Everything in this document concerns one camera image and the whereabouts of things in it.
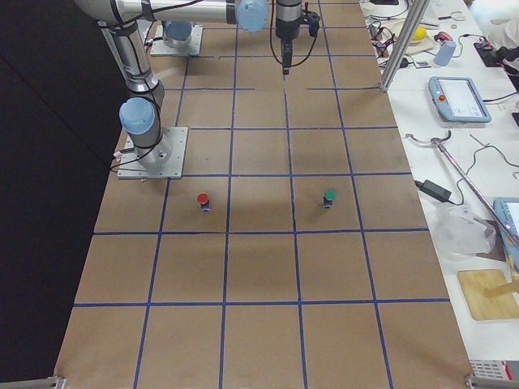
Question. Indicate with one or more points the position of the wooden cutting board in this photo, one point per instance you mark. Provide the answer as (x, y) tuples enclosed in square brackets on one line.
[(489, 295)]

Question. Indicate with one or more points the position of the blue plastic cup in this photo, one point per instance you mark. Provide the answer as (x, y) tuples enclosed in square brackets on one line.
[(445, 53)]

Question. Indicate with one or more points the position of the aluminium frame post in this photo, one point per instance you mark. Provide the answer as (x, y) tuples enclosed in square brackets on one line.
[(412, 21)]

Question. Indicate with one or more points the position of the blue teach pendant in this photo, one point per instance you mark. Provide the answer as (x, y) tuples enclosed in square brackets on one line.
[(507, 210), (457, 100)]

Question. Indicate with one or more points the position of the clear plastic bag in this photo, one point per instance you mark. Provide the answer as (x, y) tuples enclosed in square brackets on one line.
[(458, 234)]

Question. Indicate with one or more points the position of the black power adapter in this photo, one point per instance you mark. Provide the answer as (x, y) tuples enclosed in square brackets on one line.
[(435, 191)]

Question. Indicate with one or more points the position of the green push button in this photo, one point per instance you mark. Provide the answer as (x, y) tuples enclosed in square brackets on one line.
[(328, 198)]

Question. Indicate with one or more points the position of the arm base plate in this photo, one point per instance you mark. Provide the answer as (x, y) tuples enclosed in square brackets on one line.
[(166, 160), (163, 45)]

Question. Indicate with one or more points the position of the yellow ball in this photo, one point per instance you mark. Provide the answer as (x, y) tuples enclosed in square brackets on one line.
[(419, 35)]

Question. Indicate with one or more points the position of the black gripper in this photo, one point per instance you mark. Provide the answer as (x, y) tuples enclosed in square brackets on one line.
[(286, 27)]

